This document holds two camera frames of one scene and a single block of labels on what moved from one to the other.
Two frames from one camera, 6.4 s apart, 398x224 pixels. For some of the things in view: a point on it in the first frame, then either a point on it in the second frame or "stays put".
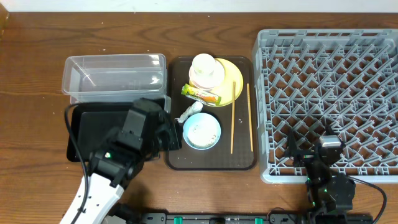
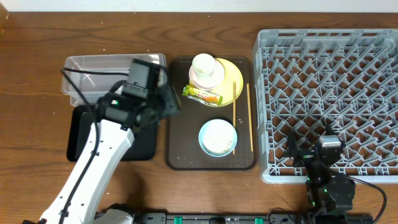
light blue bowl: (201, 131) → (217, 137)
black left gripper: (175, 132) → (172, 101)
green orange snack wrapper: (200, 95) stays put
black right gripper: (304, 155) stays put
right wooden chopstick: (250, 115) stays put
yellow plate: (224, 89) stays put
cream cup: (203, 65) stays put
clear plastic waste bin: (116, 78) stays put
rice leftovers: (203, 131) → (219, 140)
